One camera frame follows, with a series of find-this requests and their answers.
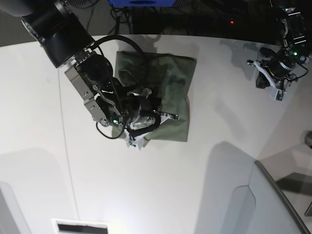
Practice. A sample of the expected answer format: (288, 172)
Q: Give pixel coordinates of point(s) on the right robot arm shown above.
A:
(67, 42)

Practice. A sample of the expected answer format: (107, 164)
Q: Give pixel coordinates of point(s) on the green t-shirt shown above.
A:
(170, 77)

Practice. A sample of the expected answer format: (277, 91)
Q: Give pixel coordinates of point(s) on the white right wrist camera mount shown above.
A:
(135, 142)

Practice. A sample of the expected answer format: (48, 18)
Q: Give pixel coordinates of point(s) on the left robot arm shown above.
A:
(293, 32)

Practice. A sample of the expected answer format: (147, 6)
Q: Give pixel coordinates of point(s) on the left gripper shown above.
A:
(279, 66)

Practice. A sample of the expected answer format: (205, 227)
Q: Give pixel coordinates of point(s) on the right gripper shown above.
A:
(144, 113)

